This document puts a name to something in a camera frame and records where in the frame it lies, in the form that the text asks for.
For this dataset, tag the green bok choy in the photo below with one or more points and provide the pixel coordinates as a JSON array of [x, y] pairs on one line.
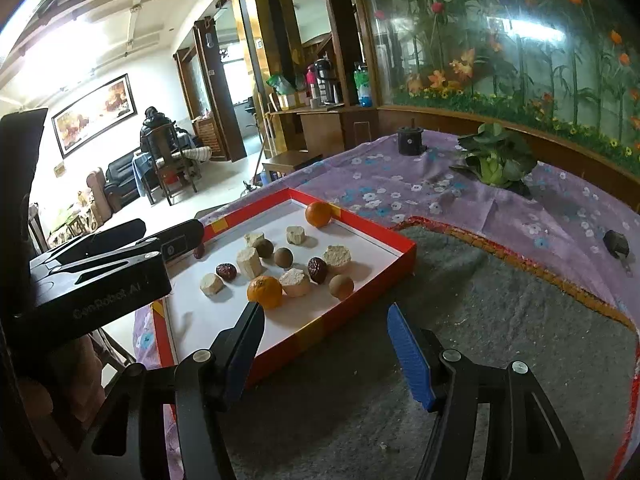
[[495, 160]]

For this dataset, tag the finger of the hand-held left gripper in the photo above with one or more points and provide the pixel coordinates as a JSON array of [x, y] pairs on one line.
[[100, 237], [180, 240]]

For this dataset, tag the wooden chair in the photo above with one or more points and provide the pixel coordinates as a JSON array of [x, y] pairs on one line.
[[167, 170]]

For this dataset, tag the black sofa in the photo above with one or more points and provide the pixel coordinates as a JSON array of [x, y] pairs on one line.
[[117, 175]]

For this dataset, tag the person's left hand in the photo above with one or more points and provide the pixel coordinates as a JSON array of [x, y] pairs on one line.
[[87, 380]]

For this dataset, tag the orange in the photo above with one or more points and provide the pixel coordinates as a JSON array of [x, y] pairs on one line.
[[265, 291], [318, 213]]

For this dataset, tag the red cardboard tray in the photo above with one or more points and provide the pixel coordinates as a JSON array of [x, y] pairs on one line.
[[350, 230]]

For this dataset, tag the black key pouch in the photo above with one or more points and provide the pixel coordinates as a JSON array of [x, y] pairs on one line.
[[616, 244]]

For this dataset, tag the flower decorated glass partition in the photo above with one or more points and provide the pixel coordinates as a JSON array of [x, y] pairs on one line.
[[500, 35]]

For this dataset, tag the pale yam chunk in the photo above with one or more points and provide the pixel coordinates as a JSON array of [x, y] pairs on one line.
[[248, 261], [296, 235], [211, 284], [295, 281], [253, 237], [337, 256]]

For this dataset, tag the grey felt mat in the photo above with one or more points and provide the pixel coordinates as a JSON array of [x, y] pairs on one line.
[[475, 335]]

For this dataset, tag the brown longan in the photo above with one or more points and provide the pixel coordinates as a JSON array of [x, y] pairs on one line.
[[283, 257], [341, 286], [265, 250]]

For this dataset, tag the pink bottle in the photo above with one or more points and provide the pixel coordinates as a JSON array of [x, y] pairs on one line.
[[311, 85]]

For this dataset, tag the small wooden table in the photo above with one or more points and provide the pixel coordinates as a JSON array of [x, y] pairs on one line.
[[290, 160]]

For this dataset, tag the framed wall painting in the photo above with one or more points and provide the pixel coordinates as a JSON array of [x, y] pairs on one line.
[[95, 112]]

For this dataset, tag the clear plastic bottle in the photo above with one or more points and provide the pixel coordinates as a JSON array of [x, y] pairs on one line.
[[362, 85]]

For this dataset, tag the purple floral cloth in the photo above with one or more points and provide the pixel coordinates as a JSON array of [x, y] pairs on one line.
[[425, 185]]

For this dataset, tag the black square box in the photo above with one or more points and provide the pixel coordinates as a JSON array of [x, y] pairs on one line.
[[411, 140]]

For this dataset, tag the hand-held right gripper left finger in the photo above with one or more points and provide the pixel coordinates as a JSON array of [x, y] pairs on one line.
[[245, 350]]

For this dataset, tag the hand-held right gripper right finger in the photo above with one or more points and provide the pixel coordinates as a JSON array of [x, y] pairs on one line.
[[410, 360]]

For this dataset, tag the brown armchair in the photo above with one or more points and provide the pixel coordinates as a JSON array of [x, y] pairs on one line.
[[96, 190]]

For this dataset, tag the green plastic bag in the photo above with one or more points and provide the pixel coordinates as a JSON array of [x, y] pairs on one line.
[[280, 82]]

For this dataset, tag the black thermos jug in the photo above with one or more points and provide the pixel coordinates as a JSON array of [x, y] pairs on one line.
[[325, 80]]

